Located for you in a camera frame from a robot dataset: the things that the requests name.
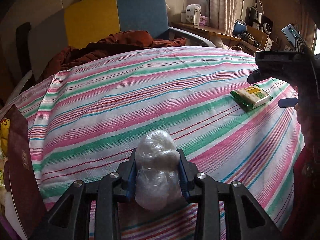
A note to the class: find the right hand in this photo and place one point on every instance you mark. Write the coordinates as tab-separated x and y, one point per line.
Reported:
309	127

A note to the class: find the gold storage box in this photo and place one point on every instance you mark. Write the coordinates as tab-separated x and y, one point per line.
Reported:
6	230

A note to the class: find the rust orange jacket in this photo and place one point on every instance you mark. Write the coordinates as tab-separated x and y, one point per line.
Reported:
114	44

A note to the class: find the wooden side desk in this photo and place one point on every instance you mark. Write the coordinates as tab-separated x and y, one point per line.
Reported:
216	36

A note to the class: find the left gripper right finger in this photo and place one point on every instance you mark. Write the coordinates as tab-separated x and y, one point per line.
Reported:
245	218

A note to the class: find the white product box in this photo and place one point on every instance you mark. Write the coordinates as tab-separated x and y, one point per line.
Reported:
193	13

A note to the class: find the white plastic bundle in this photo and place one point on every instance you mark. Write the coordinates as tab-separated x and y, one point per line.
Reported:
157	179

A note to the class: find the beige curtain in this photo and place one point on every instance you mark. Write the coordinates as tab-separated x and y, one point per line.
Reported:
223	13

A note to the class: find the pink small box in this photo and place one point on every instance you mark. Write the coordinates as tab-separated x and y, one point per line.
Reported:
203	21

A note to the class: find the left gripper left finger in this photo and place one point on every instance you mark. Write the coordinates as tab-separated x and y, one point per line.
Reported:
69	217

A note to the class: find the blue round bag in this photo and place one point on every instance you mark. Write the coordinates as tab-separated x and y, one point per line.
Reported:
240	26

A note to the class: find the striped bed sheet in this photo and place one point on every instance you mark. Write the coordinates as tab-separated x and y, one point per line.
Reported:
83	122

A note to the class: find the cracker packet green yellow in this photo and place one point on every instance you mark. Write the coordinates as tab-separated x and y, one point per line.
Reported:
250	97

